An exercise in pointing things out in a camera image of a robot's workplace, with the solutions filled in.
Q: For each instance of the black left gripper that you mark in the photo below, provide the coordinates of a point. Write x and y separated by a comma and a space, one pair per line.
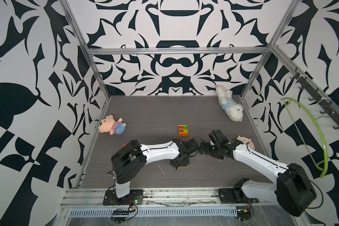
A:
175, 165

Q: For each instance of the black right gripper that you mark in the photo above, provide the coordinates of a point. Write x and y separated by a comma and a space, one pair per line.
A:
205, 148

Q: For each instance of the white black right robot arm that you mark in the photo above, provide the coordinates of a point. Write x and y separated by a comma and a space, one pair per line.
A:
289, 185

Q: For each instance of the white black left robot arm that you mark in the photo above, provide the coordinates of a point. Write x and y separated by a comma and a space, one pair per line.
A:
130, 159

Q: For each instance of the white plush dog blue shirt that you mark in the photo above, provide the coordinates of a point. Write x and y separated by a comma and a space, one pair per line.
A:
232, 109

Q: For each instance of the pink plush pig toy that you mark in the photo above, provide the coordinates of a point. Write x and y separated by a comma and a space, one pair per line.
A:
109, 125

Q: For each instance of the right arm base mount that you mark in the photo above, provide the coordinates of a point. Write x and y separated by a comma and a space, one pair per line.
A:
235, 194

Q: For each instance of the white slotted cable duct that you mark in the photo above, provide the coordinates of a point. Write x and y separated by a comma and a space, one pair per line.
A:
187, 211

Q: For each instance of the black wall hook rack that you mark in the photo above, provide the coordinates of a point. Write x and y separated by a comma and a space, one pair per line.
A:
316, 96

